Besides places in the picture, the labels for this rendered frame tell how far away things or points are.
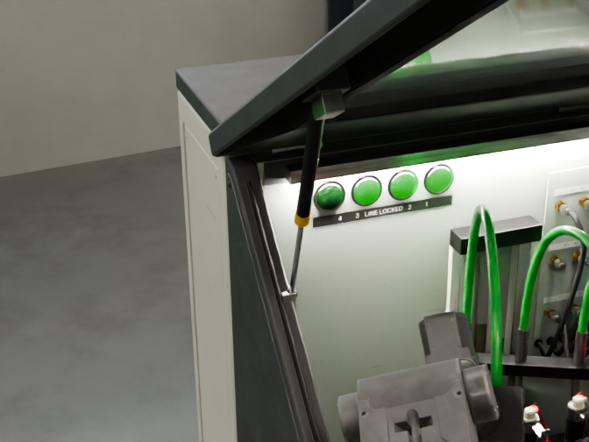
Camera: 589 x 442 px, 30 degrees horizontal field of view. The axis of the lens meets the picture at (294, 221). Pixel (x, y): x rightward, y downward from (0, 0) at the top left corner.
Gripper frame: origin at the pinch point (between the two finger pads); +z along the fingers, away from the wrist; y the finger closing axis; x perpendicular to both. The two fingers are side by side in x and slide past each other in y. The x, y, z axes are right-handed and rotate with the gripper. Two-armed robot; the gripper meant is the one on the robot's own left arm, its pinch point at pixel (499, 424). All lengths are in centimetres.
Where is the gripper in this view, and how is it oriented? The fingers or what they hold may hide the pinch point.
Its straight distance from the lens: 142.6
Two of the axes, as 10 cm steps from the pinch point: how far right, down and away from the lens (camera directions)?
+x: -0.7, 9.5, -3.0
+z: 4.1, 3.1, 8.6
